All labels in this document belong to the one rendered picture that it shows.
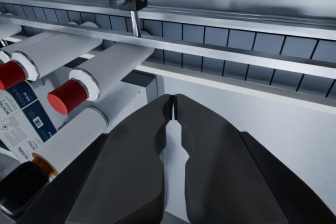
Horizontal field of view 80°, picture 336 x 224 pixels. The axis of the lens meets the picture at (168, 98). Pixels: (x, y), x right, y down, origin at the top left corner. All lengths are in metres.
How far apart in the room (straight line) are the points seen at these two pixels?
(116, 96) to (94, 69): 0.26
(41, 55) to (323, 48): 0.41
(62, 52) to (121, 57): 0.12
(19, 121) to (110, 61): 0.50
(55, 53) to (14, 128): 0.41
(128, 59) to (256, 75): 0.21
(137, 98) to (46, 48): 0.22
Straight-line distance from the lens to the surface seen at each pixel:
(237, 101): 0.46
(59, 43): 0.40
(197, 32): 0.35
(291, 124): 0.48
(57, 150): 0.58
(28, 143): 0.80
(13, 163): 2.49
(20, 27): 0.68
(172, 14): 0.36
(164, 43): 0.28
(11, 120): 0.75
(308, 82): 0.36
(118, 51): 0.32
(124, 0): 0.27
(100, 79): 0.28
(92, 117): 0.62
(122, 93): 0.52
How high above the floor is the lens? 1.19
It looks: 45 degrees down
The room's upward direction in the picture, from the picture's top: 142 degrees counter-clockwise
